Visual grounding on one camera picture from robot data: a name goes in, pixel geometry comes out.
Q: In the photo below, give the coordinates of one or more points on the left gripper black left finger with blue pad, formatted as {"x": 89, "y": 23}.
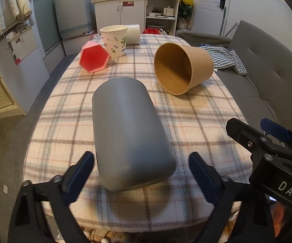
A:
{"x": 28, "y": 222}

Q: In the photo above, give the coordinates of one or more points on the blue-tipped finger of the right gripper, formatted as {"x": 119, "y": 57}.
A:
{"x": 271, "y": 128}

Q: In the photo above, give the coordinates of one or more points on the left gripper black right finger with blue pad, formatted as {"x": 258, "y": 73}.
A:
{"x": 254, "y": 222}

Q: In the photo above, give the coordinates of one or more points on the grey plastic cup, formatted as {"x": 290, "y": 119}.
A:
{"x": 132, "y": 148}

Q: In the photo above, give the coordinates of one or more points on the brown kraft paper cup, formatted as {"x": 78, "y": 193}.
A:
{"x": 179, "y": 68}

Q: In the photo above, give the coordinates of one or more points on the plain white cup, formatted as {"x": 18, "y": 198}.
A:
{"x": 133, "y": 35}

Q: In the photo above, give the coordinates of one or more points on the pink hexagonal cup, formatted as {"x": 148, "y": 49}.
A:
{"x": 93, "y": 57}

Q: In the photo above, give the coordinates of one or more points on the white floral paper cup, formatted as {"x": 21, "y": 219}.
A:
{"x": 115, "y": 40}

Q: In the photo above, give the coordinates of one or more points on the grey fabric sofa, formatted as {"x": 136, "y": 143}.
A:
{"x": 266, "y": 90}

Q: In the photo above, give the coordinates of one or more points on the blue checkered cloth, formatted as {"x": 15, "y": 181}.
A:
{"x": 225, "y": 59}

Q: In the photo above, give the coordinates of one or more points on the white door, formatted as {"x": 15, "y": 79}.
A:
{"x": 208, "y": 17}

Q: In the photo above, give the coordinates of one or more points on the red shopping bag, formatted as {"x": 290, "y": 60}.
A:
{"x": 154, "y": 31}

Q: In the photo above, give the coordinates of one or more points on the open wooden shelf unit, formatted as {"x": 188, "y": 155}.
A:
{"x": 162, "y": 14}

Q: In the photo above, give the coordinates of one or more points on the white cabinet with doors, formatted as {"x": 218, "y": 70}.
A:
{"x": 120, "y": 12}

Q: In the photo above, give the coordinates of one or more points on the hanging cream quilted jacket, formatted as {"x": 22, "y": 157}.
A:
{"x": 13, "y": 12}

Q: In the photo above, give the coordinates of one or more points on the grey washing machine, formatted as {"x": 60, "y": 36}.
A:
{"x": 74, "y": 17}

